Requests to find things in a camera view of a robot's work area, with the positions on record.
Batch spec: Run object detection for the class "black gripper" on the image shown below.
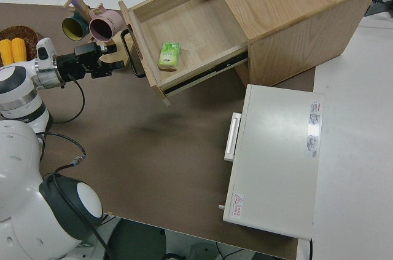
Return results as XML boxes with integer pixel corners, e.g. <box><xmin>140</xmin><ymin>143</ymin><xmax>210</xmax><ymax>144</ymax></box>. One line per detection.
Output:
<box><xmin>56</xmin><ymin>42</ymin><xmax>125</xmax><ymax>81</ymax></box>

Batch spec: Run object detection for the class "wooden drawer black handle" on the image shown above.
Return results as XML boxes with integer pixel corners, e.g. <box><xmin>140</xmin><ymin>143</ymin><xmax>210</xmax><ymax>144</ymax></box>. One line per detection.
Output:
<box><xmin>118</xmin><ymin>0</ymin><xmax>249</xmax><ymax>108</ymax></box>

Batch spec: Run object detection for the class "wooden mug tree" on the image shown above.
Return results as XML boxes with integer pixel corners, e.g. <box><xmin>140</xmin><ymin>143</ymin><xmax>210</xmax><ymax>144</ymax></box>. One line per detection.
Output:
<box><xmin>61</xmin><ymin>0</ymin><xmax>138</xmax><ymax>63</ymax></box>

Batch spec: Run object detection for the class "pink mug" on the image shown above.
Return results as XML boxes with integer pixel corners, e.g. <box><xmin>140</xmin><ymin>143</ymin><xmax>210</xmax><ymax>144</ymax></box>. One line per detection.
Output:
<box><xmin>88</xmin><ymin>9</ymin><xmax>124</xmax><ymax>44</ymax></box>

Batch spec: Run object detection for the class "dark green mug yellow inside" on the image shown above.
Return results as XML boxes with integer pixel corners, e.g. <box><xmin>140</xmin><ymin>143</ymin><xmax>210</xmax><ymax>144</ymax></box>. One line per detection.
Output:
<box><xmin>61</xmin><ymin>10</ymin><xmax>92</xmax><ymax>42</ymax></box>

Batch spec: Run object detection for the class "green tissue pack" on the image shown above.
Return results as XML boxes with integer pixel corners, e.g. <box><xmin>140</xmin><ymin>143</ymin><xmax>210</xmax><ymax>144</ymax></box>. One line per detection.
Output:
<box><xmin>157</xmin><ymin>42</ymin><xmax>182</xmax><ymax>73</ymax></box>

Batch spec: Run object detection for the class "brown wicker basket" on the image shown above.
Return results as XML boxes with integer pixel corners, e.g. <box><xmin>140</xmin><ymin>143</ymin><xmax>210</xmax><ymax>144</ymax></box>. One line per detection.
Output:
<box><xmin>0</xmin><ymin>25</ymin><xmax>44</xmax><ymax>67</ymax></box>

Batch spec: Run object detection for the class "yellow corn cob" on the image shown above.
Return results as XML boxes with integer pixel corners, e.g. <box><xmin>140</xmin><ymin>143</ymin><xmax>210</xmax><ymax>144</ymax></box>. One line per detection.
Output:
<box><xmin>0</xmin><ymin>39</ymin><xmax>14</xmax><ymax>63</ymax></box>
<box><xmin>11</xmin><ymin>37</ymin><xmax>28</xmax><ymax>61</ymax></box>

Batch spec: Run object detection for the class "brown table mat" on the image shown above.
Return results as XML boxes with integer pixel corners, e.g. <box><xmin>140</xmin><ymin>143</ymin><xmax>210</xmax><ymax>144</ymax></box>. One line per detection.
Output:
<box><xmin>0</xmin><ymin>2</ymin><xmax>317</xmax><ymax>260</ymax></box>

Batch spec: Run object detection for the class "white toaster oven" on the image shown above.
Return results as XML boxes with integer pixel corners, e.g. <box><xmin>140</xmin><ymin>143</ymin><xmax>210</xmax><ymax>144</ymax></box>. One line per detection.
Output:
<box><xmin>218</xmin><ymin>84</ymin><xmax>325</xmax><ymax>242</ymax></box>

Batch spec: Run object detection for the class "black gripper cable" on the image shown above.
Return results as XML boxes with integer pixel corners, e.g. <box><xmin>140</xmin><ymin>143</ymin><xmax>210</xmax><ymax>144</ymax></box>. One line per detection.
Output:
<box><xmin>60</xmin><ymin>77</ymin><xmax>86</xmax><ymax>125</ymax></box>

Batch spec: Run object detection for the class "black cable grey connector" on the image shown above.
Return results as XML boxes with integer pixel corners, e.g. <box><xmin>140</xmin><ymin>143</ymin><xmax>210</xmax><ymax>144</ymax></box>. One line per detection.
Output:
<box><xmin>35</xmin><ymin>132</ymin><xmax>115</xmax><ymax>260</ymax></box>

